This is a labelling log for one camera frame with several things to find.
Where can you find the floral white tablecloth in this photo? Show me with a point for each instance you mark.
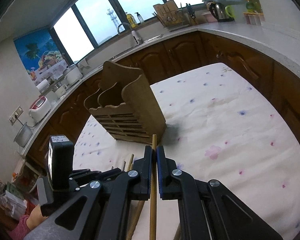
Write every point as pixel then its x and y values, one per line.
pixel 220 127

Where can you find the person's left hand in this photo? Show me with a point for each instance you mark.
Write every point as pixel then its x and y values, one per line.
pixel 35 218

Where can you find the steel inner pot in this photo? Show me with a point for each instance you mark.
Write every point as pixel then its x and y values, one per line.
pixel 23 136

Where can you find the wooden chopstick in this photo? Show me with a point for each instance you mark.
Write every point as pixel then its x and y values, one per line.
pixel 153 197
pixel 135 212

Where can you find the green yellow bottle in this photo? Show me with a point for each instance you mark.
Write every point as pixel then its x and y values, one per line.
pixel 253 6

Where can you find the paper towel roll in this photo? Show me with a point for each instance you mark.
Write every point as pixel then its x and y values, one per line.
pixel 42 86

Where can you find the white red rice cooker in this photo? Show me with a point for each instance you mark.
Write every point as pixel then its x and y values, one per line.
pixel 39 109

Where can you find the countertop dish rack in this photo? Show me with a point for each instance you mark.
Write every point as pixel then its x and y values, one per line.
pixel 171 16

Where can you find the kitchen sink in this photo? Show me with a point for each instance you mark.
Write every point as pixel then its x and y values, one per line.
pixel 149 40

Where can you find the small white appliance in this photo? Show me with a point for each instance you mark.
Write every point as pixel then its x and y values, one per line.
pixel 59 89

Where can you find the green cup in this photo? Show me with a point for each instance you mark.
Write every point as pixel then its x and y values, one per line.
pixel 229 9

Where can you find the lower wooden cabinets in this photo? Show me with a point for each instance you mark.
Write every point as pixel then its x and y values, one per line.
pixel 274 75

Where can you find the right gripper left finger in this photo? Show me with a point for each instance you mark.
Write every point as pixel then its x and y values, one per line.
pixel 97 210

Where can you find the pink container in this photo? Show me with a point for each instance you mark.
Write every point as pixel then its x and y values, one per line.
pixel 209 17

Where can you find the fruit beach wall poster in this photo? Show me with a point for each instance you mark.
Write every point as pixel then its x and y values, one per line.
pixel 40 56

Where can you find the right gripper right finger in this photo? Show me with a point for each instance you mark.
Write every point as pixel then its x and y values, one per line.
pixel 208 210

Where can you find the spice jar rack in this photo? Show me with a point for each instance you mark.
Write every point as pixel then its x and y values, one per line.
pixel 253 18

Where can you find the yellow oil bottle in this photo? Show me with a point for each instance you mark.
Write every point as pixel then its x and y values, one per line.
pixel 131 20

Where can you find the chrome kitchen faucet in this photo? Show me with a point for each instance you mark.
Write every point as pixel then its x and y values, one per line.
pixel 138 40

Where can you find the wooden utensil holder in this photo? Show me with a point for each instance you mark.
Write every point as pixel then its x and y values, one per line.
pixel 125 105

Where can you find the wall power outlet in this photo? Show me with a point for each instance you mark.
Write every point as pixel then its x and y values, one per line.
pixel 15 116

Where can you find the steel electric kettle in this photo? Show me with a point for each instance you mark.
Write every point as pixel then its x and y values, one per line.
pixel 218 12

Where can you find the clear soap dispenser bottle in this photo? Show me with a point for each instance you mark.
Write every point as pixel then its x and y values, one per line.
pixel 139 17

